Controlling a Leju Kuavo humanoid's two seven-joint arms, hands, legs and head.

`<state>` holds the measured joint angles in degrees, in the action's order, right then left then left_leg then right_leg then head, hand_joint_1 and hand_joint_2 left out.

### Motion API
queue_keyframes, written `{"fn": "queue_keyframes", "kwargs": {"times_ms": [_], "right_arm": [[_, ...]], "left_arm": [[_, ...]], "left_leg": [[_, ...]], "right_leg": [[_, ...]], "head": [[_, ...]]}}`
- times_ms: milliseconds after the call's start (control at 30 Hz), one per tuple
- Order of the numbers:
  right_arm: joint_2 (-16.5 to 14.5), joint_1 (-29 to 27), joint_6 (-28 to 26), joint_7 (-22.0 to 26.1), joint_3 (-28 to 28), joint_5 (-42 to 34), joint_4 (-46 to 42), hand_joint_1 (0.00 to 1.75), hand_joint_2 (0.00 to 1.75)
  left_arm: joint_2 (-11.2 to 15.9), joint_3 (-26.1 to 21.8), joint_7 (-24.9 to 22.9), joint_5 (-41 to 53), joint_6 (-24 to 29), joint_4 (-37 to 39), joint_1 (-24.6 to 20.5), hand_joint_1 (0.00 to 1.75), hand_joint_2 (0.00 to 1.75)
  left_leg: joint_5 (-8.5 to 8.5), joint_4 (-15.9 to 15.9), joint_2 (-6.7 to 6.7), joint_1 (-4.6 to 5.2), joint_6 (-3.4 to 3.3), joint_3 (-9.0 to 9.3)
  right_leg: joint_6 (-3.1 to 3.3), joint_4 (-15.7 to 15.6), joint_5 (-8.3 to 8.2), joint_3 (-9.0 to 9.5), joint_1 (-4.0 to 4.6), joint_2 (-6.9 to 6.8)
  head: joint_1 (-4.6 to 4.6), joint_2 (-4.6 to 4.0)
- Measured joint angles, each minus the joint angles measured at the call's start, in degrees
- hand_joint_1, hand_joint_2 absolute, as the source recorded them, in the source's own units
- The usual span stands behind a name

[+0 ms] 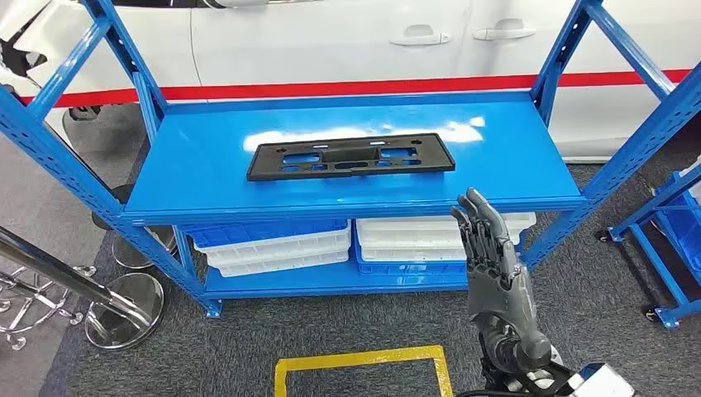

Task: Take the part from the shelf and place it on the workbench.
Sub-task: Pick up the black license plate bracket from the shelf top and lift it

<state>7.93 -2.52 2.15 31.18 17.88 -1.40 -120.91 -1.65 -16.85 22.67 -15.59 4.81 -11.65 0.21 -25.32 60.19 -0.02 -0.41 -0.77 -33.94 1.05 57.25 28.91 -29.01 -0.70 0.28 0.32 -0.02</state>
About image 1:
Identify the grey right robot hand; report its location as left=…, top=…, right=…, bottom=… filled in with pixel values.
left=450, top=188, right=554, bottom=376

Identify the black plastic plate part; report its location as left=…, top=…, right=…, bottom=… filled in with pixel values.
left=246, top=132, right=456, bottom=183

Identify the blue wheeled shelf rack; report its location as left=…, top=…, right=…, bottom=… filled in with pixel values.
left=595, top=159, right=701, bottom=330

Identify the blue metal shelf rack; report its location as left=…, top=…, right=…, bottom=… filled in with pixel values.
left=0, top=0, right=701, bottom=320

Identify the yellow floor tape square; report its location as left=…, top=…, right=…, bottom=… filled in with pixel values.
left=274, top=345, right=455, bottom=397

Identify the white car with red stripe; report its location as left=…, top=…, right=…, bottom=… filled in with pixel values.
left=0, top=0, right=701, bottom=163

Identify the black round stanchion base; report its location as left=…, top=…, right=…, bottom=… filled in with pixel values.
left=92, top=183, right=136, bottom=232

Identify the chrome stool base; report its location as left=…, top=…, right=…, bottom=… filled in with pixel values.
left=0, top=265, right=97, bottom=352

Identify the white car door handle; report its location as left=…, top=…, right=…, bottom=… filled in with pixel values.
left=473, top=19, right=536, bottom=41
left=389, top=24, right=452, bottom=47

